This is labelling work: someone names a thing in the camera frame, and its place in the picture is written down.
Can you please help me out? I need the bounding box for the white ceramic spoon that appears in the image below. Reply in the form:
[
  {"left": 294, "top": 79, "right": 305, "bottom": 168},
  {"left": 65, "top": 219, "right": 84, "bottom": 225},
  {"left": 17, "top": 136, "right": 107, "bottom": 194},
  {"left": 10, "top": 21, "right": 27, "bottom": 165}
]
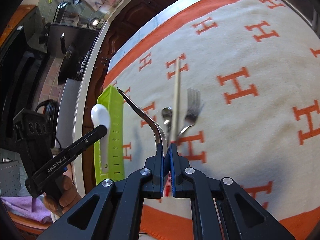
[{"left": 91, "top": 104, "right": 111, "bottom": 173}]

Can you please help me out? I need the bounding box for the large steel ladle spoon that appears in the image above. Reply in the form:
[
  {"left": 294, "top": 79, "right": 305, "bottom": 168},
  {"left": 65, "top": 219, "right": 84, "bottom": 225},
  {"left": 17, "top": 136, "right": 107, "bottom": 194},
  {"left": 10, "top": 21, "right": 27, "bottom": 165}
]
[{"left": 117, "top": 87, "right": 168, "bottom": 157}]

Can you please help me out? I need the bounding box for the green plastic utensil tray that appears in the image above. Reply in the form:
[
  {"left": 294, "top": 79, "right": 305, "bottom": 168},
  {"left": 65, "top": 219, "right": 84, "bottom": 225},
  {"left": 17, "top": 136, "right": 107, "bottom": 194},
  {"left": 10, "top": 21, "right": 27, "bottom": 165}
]
[{"left": 94, "top": 85, "right": 125, "bottom": 184}]

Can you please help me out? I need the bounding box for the person's left hand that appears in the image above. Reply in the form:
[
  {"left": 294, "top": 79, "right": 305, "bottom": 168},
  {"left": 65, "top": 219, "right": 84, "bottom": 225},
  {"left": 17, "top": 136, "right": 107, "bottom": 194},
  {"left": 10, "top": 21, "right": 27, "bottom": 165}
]
[{"left": 43, "top": 175, "right": 81, "bottom": 216}]

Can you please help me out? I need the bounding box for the purple cloth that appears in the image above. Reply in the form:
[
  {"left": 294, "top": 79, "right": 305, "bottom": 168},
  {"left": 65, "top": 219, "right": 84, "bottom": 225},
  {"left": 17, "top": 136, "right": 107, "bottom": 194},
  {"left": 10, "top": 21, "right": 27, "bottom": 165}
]
[{"left": 1, "top": 196, "right": 52, "bottom": 224}]

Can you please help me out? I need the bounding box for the curved steel splash panel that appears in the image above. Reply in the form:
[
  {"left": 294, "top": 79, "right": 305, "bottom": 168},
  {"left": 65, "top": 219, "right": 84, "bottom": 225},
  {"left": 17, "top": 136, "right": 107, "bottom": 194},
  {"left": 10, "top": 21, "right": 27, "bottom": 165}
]
[{"left": 55, "top": 77, "right": 82, "bottom": 151}]

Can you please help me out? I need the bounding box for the black gas stove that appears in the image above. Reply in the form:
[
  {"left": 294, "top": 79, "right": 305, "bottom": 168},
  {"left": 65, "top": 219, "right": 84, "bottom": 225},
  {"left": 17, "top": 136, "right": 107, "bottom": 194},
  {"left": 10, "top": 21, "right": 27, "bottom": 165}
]
[{"left": 57, "top": 43, "right": 89, "bottom": 85}]

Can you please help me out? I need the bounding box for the silver metal fork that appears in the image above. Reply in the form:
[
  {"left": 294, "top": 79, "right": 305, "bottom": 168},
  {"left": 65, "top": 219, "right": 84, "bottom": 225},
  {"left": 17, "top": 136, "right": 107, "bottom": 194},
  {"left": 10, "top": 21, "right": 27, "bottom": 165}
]
[{"left": 177, "top": 88, "right": 201, "bottom": 139}]

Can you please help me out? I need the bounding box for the small silver spoon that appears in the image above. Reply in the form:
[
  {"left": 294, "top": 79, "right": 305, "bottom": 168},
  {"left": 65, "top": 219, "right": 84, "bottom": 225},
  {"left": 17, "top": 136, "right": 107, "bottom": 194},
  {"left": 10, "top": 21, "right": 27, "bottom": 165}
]
[{"left": 161, "top": 107, "right": 172, "bottom": 141}]

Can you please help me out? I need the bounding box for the orange beige H-pattern cloth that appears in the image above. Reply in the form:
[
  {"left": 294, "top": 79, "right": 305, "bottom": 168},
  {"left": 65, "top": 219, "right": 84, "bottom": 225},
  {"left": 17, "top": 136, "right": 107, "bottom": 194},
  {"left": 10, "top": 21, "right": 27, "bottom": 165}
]
[{"left": 104, "top": 0, "right": 319, "bottom": 239}]

